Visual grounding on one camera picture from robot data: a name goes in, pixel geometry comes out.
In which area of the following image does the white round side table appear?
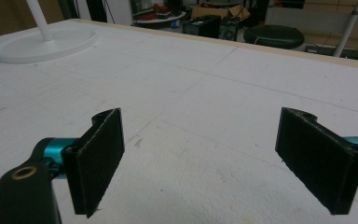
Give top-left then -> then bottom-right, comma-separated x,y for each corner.
133,11 -> 187,26

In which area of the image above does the black flat floor base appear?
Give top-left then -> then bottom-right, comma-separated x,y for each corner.
304,45 -> 358,62

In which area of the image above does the white round lamp stand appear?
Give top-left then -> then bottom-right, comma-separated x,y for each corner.
0,0 -> 98,64

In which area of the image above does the cardboard box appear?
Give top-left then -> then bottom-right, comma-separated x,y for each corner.
190,3 -> 252,22

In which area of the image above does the small black speaker box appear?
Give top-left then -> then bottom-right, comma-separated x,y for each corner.
218,17 -> 241,42

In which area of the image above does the red tool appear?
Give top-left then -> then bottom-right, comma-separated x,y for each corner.
152,3 -> 169,13

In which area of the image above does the black round stool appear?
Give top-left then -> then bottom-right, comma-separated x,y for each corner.
242,24 -> 306,50

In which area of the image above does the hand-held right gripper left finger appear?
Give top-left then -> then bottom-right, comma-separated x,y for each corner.
61,107 -> 126,218

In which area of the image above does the white metal pole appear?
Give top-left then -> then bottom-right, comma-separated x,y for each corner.
333,0 -> 358,58

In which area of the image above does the black equipment case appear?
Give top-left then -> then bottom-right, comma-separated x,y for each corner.
182,15 -> 222,39

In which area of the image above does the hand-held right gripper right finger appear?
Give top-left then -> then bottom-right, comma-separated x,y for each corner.
274,106 -> 358,216

